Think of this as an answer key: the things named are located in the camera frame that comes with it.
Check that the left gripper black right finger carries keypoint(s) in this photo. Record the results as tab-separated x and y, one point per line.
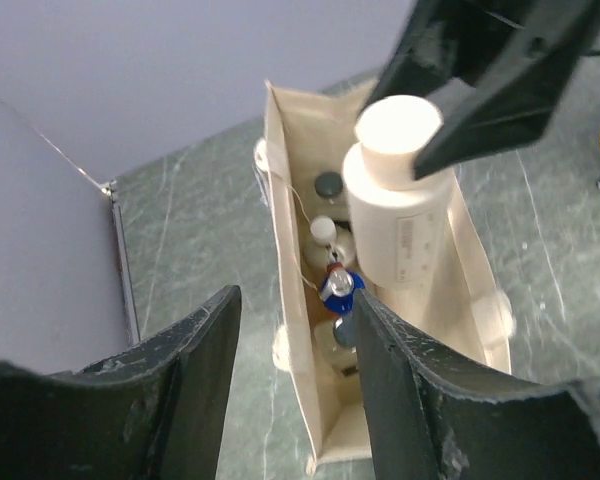
433	413

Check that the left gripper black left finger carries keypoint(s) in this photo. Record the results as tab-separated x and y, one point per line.
155	411

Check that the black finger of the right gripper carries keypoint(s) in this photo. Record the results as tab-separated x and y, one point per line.
514	98
443	40

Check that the orange pump bottle blue collar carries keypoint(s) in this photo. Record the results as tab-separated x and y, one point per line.
338	288

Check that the beige round lotion bottle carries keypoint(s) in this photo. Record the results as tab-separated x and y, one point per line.
397	220

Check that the clear square bottle black cap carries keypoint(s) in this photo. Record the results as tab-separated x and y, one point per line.
328	185

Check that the cream canvas tote bag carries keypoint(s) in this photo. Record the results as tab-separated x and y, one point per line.
299	160

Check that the chrome bottle white cap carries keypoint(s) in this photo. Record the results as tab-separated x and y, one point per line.
328	243

